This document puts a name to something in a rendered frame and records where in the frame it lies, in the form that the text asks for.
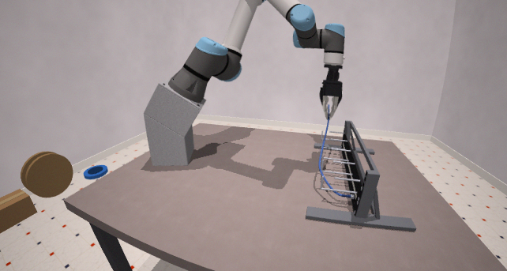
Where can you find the grey metal rack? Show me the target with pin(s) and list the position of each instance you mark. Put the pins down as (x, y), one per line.
(363, 189)

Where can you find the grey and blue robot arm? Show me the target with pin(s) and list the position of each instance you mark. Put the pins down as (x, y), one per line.
(208, 59)

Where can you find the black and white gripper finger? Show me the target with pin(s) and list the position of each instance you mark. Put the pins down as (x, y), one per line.
(335, 101)
(323, 102)

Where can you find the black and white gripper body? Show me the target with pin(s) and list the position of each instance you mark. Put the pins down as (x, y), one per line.
(332, 88)

